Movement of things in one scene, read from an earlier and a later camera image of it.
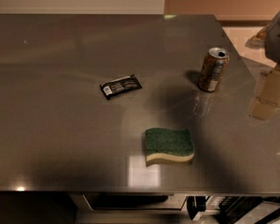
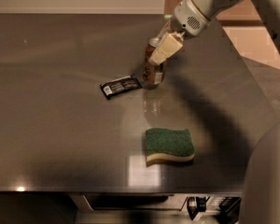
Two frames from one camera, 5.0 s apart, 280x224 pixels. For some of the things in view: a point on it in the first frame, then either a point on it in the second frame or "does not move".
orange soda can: [213, 68] -> [153, 74]
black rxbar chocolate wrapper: [120, 86] does not move
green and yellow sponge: [171, 145] does not move
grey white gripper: [279, 40] -> [189, 18]
